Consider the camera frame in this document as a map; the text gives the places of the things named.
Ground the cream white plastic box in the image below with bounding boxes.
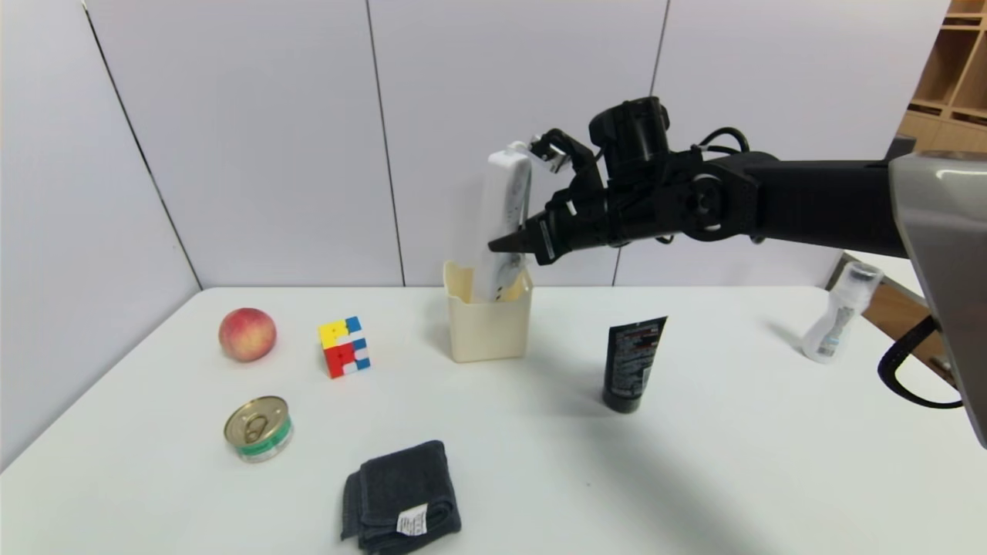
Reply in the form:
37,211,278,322
443,261,534,362

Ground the dark grey folded towel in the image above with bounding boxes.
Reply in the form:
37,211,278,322
340,439,462,555

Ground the multicolour puzzle cube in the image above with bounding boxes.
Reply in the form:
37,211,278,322
318,316,371,379

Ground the red yellow peach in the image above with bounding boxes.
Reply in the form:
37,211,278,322
218,308,278,363

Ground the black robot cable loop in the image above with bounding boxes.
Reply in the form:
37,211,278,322
878,316,965,409

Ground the clear plastic bottle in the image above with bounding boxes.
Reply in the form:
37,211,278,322
799,262,881,365

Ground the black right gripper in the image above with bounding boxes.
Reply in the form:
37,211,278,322
487,187,610,266

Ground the white round table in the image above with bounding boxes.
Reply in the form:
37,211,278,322
837,251,926,298

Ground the tin can green label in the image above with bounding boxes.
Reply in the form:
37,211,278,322
224,395,294,463

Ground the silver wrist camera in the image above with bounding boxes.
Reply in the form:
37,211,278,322
528,129,575,174

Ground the white power strip with cable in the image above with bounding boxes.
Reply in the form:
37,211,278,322
470,141,534,303

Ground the black cosmetic tube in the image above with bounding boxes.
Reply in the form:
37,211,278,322
601,315,668,413

